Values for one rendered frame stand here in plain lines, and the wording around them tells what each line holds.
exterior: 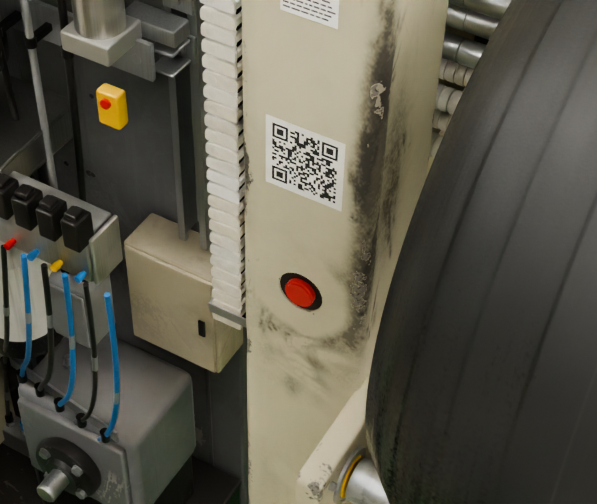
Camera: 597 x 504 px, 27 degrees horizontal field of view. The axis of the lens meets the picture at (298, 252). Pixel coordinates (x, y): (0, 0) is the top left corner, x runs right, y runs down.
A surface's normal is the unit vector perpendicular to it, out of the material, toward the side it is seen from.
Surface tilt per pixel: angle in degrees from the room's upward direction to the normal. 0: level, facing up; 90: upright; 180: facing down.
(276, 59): 90
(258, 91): 90
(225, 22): 90
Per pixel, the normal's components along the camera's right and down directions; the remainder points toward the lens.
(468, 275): -0.62, 0.02
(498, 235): -0.37, 0.03
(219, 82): -0.50, 0.61
